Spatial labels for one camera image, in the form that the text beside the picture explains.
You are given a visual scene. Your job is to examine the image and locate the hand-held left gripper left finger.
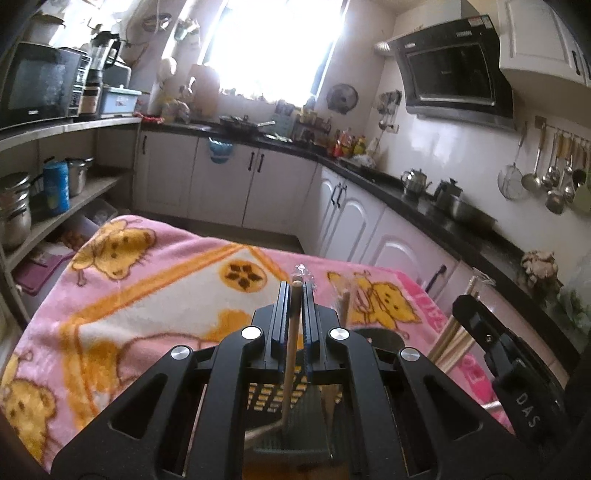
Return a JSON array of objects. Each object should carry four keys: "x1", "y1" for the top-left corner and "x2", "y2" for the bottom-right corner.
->
[{"x1": 52, "y1": 281, "x2": 293, "y2": 480}]

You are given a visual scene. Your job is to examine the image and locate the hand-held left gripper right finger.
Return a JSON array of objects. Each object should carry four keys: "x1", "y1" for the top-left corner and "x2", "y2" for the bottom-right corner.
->
[{"x1": 300, "y1": 281, "x2": 539, "y2": 480}]

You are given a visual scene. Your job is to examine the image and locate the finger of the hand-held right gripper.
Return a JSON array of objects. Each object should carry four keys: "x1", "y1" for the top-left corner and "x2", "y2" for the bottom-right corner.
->
[{"x1": 451, "y1": 294, "x2": 509, "y2": 359}]

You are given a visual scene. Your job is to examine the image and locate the wooden chopsticks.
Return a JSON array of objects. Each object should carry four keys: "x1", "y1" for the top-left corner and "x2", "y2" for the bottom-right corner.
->
[
  {"x1": 278, "y1": 263, "x2": 320, "y2": 426},
  {"x1": 426, "y1": 276, "x2": 484, "y2": 376}
]

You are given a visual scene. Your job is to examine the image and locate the black perforated utensil basket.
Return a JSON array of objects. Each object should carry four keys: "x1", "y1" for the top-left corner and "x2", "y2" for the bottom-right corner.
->
[{"x1": 242, "y1": 324, "x2": 408, "y2": 463}]

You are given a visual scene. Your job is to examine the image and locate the pile of ginger roots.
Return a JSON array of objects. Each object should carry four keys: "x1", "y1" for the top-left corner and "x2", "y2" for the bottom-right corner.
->
[{"x1": 521, "y1": 250, "x2": 563, "y2": 292}]

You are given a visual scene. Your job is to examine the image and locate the black kitchen countertop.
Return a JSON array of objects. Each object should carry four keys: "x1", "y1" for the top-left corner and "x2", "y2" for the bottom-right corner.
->
[{"x1": 140, "y1": 117, "x2": 591, "y2": 358}]

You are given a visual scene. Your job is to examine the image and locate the hanging steel spoon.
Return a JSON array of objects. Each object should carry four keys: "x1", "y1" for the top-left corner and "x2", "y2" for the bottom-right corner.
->
[{"x1": 544, "y1": 133, "x2": 567, "y2": 216}]

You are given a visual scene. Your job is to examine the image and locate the steel kettle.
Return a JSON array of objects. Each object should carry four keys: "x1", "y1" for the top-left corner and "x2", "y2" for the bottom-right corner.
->
[{"x1": 400, "y1": 167, "x2": 433, "y2": 200}]

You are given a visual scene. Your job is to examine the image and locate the pink printed blanket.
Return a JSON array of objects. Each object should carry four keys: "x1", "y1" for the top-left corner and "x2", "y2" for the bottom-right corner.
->
[{"x1": 0, "y1": 213, "x2": 516, "y2": 474}]

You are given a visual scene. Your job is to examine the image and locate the white kitchen cabinets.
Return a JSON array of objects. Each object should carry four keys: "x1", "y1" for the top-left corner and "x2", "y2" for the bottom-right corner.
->
[{"x1": 133, "y1": 128, "x2": 570, "y2": 372}]

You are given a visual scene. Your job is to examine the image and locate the hanging steel ladle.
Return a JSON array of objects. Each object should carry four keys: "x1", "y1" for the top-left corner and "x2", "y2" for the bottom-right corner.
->
[{"x1": 521, "y1": 126, "x2": 546, "y2": 193}]

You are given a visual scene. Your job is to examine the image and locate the group of condiment bottles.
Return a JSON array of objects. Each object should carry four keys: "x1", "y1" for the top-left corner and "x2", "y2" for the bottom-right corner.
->
[{"x1": 329, "y1": 130, "x2": 371, "y2": 158}]

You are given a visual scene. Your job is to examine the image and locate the blue hanging holder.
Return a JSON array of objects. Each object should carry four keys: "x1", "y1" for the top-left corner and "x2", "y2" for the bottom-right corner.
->
[{"x1": 208, "y1": 136, "x2": 235, "y2": 164}]

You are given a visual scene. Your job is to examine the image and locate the black frying pan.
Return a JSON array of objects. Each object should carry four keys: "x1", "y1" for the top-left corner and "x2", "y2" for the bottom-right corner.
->
[{"x1": 218, "y1": 114, "x2": 276, "y2": 136}]

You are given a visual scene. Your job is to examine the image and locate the small round fan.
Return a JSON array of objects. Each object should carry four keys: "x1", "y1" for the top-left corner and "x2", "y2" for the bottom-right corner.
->
[{"x1": 326, "y1": 82, "x2": 360, "y2": 112}]

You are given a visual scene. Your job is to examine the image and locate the purple tray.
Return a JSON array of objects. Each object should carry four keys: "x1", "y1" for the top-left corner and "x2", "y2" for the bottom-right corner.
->
[{"x1": 13, "y1": 252, "x2": 75, "y2": 297}]

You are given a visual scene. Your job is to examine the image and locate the black range hood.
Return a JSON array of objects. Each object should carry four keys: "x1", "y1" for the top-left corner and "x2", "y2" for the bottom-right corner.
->
[{"x1": 387, "y1": 13, "x2": 516, "y2": 133}]

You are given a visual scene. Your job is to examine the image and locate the lidded steel pot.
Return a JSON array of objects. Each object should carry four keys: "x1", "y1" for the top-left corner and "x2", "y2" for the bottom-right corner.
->
[{"x1": 66, "y1": 156, "x2": 96, "y2": 195}]

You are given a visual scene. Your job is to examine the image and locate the blue can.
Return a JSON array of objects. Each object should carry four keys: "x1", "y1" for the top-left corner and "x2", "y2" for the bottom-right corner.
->
[{"x1": 41, "y1": 160, "x2": 72, "y2": 216}]

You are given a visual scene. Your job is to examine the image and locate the light blue storage box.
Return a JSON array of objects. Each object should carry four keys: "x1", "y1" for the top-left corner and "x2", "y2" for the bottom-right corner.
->
[{"x1": 98, "y1": 84, "x2": 142, "y2": 117}]

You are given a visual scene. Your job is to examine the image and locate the kitchen window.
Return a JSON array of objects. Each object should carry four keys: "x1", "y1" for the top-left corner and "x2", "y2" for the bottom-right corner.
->
[{"x1": 198, "y1": 0, "x2": 343, "y2": 101}]

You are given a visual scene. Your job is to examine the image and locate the white upper cabinet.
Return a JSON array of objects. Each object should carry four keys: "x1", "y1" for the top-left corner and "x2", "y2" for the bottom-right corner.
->
[{"x1": 495, "y1": 0, "x2": 591, "y2": 89}]

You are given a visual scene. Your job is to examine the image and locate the kitchen shelf unit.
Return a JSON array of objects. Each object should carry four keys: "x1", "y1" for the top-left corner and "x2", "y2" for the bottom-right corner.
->
[{"x1": 0, "y1": 115, "x2": 142, "y2": 324}]

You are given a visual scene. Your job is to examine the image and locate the stacked steel pots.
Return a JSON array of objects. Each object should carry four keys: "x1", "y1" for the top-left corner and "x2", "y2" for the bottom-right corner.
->
[{"x1": 0, "y1": 172, "x2": 34, "y2": 251}]

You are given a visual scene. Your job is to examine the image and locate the blender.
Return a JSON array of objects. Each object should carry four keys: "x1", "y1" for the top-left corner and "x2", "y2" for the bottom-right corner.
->
[{"x1": 80, "y1": 30, "x2": 124, "y2": 117}]

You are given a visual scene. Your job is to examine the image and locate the black microwave oven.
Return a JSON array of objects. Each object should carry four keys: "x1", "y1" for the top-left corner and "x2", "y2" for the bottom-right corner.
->
[{"x1": 0, "y1": 41, "x2": 92, "y2": 131}]

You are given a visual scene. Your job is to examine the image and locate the narrow steel utensil handle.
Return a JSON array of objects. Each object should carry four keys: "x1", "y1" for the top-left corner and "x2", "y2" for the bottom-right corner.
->
[{"x1": 244, "y1": 416, "x2": 288, "y2": 449}]

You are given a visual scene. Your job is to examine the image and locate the hanging wire strainer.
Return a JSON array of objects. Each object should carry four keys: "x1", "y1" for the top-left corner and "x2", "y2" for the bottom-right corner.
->
[{"x1": 497, "y1": 121, "x2": 530, "y2": 202}]

